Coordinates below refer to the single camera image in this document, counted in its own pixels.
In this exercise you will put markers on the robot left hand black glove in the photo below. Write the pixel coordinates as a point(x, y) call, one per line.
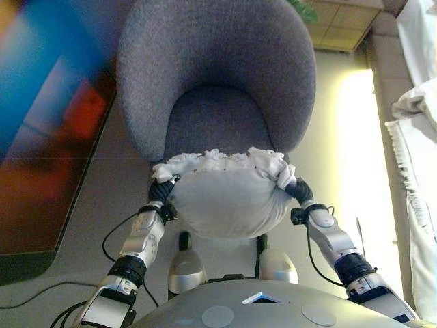
point(160, 191)

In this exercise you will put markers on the robot right hand black glove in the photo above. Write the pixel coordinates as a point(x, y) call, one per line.
point(302, 193)

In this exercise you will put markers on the white fringed cushion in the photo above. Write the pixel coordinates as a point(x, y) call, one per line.
point(225, 205)

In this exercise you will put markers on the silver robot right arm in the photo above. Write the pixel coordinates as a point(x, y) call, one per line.
point(338, 239)

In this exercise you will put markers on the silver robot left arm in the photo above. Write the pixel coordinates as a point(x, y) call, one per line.
point(140, 239)

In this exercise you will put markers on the silver robot right leg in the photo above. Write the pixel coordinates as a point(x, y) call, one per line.
point(278, 266)

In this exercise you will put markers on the silver robot leg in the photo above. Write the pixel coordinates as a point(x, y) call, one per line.
point(278, 266)
point(186, 270)

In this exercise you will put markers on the silver robot left leg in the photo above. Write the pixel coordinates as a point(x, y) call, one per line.
point(186, 270)

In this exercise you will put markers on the silver robot torso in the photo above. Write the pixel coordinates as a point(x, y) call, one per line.
point(273, 307)

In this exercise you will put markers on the large glossy colourful screen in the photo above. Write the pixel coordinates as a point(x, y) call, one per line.
point(44, 153)

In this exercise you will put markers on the white duvet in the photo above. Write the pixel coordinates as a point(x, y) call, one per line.
point(416, 106)

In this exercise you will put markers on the grey fabric tub armchair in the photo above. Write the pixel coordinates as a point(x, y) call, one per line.
point(215, 51)

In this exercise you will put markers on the light wooden nightstand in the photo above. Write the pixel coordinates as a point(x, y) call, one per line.
point(345, 27)

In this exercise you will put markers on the green leafy plant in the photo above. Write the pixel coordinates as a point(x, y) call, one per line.
point(304, 10)

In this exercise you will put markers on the white bed mattress sheet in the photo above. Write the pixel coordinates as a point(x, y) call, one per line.
point(420, 41)

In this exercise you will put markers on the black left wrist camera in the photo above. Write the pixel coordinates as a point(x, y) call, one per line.
point(169, 211)

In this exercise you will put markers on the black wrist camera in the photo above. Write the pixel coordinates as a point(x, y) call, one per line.
point(298, 215)
point(169, 211)

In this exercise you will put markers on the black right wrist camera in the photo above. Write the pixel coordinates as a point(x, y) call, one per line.
point(298, 215)

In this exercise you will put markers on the beige upholstered bed frame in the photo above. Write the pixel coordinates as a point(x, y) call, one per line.
point(389, 136)

